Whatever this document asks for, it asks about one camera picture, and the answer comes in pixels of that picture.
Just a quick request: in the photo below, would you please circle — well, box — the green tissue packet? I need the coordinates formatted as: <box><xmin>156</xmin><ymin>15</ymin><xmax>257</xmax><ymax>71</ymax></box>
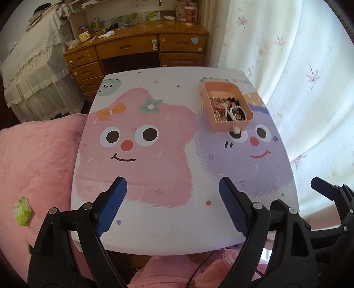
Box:
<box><xmin>12</xmin><ymin>196</ymin><xmax>33</xmax><ymax>227</ymax></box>

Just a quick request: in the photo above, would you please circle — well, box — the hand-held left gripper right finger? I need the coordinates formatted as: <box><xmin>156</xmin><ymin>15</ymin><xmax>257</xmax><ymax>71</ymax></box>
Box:
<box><xmin>219</xmin><ymin>177</ymin><xmax>323</xmax><ymax>288</ymax></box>

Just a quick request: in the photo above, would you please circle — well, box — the red patterned cup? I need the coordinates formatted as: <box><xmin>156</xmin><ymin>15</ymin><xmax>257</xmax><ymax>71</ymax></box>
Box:
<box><xmin>185</xmin><ymin>6</ymin><xmax>198</xmax><ymax>26</ymax></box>

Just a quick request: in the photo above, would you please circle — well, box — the black bead bracelet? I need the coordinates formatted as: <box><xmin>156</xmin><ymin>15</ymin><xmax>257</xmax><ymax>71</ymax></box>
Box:
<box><xmin>225</xmin><ymin>95</ymin><xmax>248</xmax><ymax>122</ymax></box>

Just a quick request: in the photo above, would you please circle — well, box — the strip of colourful pictures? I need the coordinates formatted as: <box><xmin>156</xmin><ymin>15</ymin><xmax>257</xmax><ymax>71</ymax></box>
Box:
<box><xmin>109</xmin><ymin>11</ymin><xmax>161</xmax><ymax>28</ymax></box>

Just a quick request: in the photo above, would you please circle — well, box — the dark cloth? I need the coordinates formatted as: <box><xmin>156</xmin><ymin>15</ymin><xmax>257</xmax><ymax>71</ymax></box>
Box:
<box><xmin>33</xmin><ymin>3</ymin><xmax>52</xmax><ymax>15</ymax></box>

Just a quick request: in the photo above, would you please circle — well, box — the gold chain bracelet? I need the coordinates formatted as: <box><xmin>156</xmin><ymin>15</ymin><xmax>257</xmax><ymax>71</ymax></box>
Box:
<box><xmin>210</xmin><ymin>95</ymin><xmax>227</xmax><ymax>107</ymax></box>

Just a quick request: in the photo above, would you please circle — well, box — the wooden desk with drawers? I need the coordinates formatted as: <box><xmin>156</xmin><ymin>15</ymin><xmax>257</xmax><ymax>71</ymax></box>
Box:
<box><xmin>63</xmin><ymin>17</ymin><xmax>209</xmax><ymax>104</ymax></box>

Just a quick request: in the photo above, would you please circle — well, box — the person's pink clothing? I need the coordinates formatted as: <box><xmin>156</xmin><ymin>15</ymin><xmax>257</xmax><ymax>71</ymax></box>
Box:
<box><xmin>130</xmin><ymin>246</ymin><xmax>277</xmax><ymax>288</ymax></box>

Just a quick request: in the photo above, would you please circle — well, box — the thin black cable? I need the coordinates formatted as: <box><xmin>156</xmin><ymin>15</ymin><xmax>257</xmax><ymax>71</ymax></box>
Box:
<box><xmin>185</xmin><ymin>249</ymin><xmax>219</xmax><ymax>288</ymax></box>

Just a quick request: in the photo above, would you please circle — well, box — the white pearl necklace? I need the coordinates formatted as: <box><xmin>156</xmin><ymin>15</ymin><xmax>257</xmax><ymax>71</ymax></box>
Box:
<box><xmin>214</xmin><ymin>104</ymin><xmax>248</xmax><ymax>123</ymax></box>

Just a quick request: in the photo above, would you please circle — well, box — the bed with white lace cover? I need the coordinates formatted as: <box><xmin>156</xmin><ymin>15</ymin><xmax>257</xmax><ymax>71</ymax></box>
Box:
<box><xmin>1</xmin><ymin>11</ymin><xmax>86</xmax><ymax>122</ymax></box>

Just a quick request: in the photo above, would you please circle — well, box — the wire shelf rack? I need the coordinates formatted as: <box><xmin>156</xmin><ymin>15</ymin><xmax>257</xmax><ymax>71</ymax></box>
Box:
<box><xmin>68</xmin><ymin>0</ymin><xmax>111</xmax><ymax>13</ymax></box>

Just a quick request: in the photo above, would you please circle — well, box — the pink fluffy blanket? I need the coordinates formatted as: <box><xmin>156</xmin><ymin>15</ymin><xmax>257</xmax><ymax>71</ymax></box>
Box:
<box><xmin>0</xmin><ymin>113</ymin><xmax>89</xmax><ymax>277</ymax></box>

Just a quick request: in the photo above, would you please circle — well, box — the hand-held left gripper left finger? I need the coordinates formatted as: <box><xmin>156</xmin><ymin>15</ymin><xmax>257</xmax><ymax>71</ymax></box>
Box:
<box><xmin>28</xmin><ymin>176</ymin><xmax>128</xmax><ymax>288</ymax></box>

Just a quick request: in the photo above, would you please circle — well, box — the pink box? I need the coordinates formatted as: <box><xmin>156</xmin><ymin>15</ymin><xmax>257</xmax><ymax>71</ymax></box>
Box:
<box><xmin>200</xmin><ymin>81</ymin><xmax>254</xmax><ymax>133</ymax></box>

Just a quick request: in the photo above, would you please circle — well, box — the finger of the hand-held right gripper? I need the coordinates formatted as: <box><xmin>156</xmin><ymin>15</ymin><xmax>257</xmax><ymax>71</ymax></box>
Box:
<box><xmin>310</xmin><ymin>177</ymin><xmax>354</xmax><ymax>222</ymax></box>
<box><xmin>309</xmin><ymin>222</ymin><xmax>354</xmax><ymax>266</ymax></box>

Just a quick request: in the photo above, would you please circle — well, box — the white floral curtain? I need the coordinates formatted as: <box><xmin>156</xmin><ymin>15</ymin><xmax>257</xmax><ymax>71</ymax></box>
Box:
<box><xmin>205</xmin><ymin>0</ymin><xmax>354</xmax><ymax>216</ymax></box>

